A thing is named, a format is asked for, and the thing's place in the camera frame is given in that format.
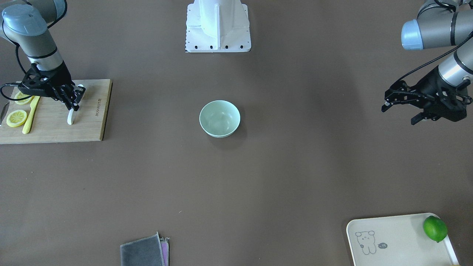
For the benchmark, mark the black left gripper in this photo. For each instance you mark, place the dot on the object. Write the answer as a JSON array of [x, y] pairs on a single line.
[[431, 84]]

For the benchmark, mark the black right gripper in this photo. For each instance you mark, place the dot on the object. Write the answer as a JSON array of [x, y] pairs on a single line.
[[61, 78]]

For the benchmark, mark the white ceramic spoon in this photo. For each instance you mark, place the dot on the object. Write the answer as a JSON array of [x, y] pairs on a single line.
[[70, 117]]

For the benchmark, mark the light green bowl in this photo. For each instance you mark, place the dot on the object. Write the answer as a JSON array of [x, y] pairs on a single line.
[[219, 118]]

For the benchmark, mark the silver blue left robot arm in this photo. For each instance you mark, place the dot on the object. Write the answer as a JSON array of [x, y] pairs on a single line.
[[441, 23]]

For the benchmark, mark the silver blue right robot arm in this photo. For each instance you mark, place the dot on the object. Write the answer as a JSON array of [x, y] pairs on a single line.
[[26, 24]]

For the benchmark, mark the yellow plastic knife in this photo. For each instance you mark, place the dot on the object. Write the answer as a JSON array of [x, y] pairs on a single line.
[[28, 123]]

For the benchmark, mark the bamboo cutting board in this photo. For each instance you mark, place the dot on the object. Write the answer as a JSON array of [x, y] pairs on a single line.
[[49, 124]]

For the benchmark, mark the lemon slice near blade end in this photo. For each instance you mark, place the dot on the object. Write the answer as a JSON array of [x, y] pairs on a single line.
[[22, 99]]

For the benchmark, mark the green lime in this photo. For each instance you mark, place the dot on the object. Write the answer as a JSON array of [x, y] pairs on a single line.
[[435, 228]]

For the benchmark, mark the cream rabbit tray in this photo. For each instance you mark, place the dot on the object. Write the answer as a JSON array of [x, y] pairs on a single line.
[[397, 241]]

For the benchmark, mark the grey folded cloth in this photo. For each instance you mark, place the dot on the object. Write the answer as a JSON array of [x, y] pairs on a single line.
[[149, 251]]

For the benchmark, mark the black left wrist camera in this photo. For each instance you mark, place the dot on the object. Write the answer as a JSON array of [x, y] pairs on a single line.
[[400, 93]]

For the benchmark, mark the lemon slice near handle end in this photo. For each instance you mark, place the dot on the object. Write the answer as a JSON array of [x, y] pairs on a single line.
[[17, 118]]

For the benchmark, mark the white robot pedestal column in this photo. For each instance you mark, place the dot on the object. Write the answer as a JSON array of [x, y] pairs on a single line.
[[217, 26]]

